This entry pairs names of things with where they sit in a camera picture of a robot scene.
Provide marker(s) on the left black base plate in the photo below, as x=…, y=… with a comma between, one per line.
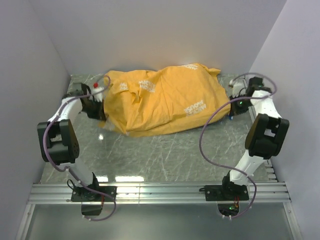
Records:
x=103, y=193

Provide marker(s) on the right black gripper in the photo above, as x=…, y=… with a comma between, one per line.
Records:
x=235, y=110

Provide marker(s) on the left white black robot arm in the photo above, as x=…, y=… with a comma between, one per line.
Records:
x=59, y=145

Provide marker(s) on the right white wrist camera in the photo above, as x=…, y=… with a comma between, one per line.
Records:
x=238, y=88

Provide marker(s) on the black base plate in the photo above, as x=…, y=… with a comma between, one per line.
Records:
x=103, y=193
x=219, y=193

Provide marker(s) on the blue and orange pillowcase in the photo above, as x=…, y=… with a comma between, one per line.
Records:
x=144, y=103

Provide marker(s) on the aluminium mounting rail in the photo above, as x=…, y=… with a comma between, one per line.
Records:
x=155, y=193

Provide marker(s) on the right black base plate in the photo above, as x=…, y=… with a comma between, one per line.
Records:
x=219, y=193

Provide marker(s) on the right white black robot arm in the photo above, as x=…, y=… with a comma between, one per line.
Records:
x=272, y=145

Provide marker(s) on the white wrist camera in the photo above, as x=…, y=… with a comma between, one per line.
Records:
x=98, y=92
x=238, y=88

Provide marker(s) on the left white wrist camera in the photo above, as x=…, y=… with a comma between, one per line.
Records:
x=98, y=92

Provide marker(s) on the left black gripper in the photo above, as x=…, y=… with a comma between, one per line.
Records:
x=99, y=114

